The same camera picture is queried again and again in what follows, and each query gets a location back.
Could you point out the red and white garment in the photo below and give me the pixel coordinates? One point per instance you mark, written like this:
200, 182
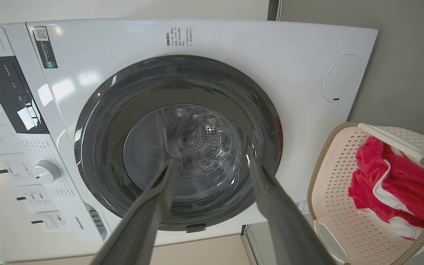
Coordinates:
407, 184

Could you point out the dark baseboard strip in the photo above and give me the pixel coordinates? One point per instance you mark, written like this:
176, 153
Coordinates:
273, 9

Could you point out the white washing machine dial knob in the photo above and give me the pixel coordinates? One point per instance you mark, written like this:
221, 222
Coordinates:
47, 171

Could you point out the beige perforated laundry basket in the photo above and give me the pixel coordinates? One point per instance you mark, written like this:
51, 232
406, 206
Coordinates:
341, 221

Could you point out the white front-load washing machine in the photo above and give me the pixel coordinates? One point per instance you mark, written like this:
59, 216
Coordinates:
234, 40

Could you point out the black washing machine display panel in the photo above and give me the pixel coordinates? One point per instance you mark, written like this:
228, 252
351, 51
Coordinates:
9, 92

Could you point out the dark QR code sticker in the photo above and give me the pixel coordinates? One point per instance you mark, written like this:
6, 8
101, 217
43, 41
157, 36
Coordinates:
45, 48

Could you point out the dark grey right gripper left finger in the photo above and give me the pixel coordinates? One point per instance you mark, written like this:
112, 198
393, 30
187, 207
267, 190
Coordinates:
142, 221

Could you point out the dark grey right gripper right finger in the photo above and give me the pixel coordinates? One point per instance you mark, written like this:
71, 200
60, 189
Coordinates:
282, 228

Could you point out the round white filter cover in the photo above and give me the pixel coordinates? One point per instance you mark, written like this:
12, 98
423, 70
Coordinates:
342, 78

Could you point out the dark round washing machine door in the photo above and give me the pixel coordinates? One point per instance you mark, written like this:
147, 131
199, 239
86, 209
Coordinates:
101, 154

